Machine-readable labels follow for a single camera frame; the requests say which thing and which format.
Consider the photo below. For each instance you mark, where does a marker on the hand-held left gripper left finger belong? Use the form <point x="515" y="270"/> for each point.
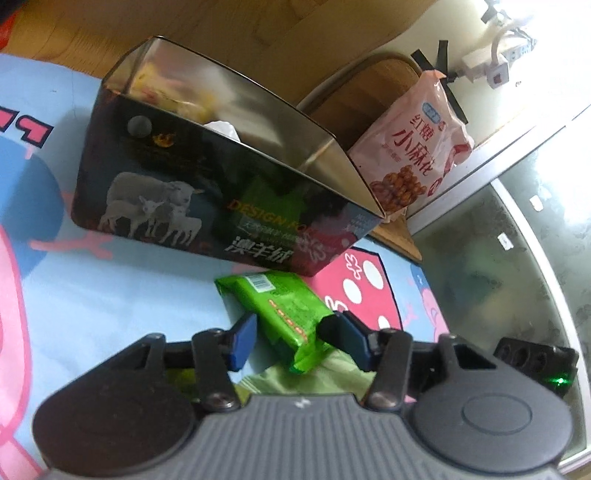
<point x="242" y="341"/>

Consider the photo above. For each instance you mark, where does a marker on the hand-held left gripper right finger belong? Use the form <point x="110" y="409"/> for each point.
<point x="351" y="337"/>

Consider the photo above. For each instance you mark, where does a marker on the green snack packet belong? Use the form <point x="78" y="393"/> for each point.
<point x="277" y="309"/>

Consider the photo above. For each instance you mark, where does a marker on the black sheep print tin box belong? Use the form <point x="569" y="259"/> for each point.
<point x="184" y="184"/>

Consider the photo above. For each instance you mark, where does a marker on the pale green cloth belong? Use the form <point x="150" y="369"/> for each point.
<point x="323" y="381"/>

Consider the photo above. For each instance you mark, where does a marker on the frosted glass panel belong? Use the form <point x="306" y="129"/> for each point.
<point x="508" y="254"/>

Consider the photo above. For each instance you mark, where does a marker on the printed cartoon blanket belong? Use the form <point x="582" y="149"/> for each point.
<point x="115" y="286"/>

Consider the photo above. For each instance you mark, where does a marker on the pink snack bag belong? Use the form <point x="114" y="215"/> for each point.
<point x="415" y="138"/>

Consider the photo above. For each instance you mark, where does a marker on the white snack packet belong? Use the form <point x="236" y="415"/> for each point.
<point x="224" y="129"/>

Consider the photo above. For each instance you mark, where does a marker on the black tape strip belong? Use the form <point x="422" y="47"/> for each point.
<point x="443" y="55"/>
<point x="488" y="14"/>
<point x="457" y="101"/>

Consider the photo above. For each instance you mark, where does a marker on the yellow orange snack packet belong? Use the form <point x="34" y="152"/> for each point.
<point x="161" y="87"/>

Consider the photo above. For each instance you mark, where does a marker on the white power strip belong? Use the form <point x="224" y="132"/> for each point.
<point x="498" y="71"/>

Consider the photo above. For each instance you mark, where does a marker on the wood pattern wall sheet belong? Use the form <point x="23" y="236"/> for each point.
<point x="231" y="23"/>

